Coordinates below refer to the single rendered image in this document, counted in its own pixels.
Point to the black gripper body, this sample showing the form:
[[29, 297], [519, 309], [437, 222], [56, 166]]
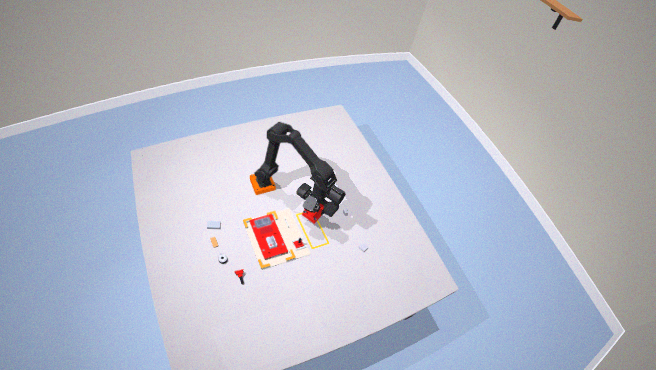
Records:
[[330, 207]]

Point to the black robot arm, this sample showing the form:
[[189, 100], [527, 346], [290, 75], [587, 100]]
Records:
[[321, 171]]

